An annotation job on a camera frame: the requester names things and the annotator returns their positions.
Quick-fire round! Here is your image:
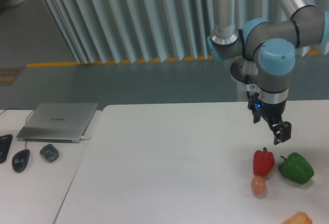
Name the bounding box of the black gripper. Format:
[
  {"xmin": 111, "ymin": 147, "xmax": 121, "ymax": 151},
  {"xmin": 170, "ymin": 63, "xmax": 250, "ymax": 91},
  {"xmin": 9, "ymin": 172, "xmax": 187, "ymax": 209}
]
[{"xmin": 248, "ymin": 92, "xmax": 291, "ymax": 145}]

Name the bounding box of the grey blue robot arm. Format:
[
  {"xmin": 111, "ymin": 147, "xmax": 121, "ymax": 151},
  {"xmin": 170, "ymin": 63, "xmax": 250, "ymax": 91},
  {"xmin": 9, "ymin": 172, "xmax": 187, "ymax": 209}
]
[{"xmin": 207, "ymin": 0, "xmax": 328, "ymax": 144}]

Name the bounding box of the red bell pepper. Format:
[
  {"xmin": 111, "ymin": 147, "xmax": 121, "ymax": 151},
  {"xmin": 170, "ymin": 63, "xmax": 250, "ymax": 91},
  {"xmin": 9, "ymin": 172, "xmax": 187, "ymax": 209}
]
[{"xmin": 252, "ymin": 147, "xmax": 275, "ymax": 177}]

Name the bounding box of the green bell pepper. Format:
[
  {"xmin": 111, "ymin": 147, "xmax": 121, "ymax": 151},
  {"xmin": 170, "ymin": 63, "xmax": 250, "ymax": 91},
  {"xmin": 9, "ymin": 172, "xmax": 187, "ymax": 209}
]
[{"xmin": 278, "ymin": 152, "xmax": 315, "ymax": 184}]

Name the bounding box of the brown egg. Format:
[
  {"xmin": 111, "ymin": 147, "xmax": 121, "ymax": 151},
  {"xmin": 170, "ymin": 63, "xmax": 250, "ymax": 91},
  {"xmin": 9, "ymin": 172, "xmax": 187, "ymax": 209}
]
[{"xmin": 251, "ymin": 175, "xmax": 266, "ymax": 195}]

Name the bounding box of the orange bread piece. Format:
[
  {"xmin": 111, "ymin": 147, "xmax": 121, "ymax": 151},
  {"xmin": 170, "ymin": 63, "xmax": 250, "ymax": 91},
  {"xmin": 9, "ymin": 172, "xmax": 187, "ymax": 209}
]
[{"xmin": 282, "ymin": 212, "xmax": 313, "ymax": 224}]

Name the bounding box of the white usb plug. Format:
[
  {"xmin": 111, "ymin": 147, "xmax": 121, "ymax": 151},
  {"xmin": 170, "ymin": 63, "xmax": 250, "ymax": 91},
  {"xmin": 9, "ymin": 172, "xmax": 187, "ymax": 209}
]
[{"xmin": 80, "ymin": 136, "xmax": 91, "ymax": 141}]

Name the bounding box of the corrugated white partition screen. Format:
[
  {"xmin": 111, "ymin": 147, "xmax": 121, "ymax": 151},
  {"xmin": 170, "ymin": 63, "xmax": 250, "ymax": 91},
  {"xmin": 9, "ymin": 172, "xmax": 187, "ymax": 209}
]
[{"xmin": 28, "ymin": 0, "xmax": 329, "ymax": 66}]

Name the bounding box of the silver closed laptop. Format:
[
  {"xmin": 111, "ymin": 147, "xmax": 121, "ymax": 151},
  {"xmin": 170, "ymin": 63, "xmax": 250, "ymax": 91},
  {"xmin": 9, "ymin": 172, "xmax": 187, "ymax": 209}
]
[{"xmin": 16, "ymin": 103, "xmax": 98, "ymax": 143}]

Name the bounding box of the dark grey small controller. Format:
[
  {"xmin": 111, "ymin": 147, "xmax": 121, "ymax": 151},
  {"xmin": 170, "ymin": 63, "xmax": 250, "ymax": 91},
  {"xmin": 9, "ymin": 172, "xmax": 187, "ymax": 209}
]
[{"xmin": 40, "ymin": 144, "xmax": 60, "ymax": 162}]

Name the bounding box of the black computer mouse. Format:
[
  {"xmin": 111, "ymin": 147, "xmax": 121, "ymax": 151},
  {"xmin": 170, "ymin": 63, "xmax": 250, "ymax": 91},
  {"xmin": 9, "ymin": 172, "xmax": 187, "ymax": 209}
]
[{"xmin": 12, "ymin": 149, "xmax": 30, "ymax": 173}]

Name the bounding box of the black keyboard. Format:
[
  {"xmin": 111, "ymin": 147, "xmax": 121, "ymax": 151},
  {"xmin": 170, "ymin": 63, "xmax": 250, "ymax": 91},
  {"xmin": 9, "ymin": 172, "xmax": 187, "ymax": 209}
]
[{"xmin": 0, "ymin": 134, "xmax": 13, "ymax": 164}]

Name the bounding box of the black mouse cable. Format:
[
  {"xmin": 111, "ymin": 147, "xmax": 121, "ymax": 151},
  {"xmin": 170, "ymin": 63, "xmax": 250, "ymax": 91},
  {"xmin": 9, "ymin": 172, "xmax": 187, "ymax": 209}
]
[{"xmin": 0, "ymin": 107, "xmax": 35, "ymax": 151}]

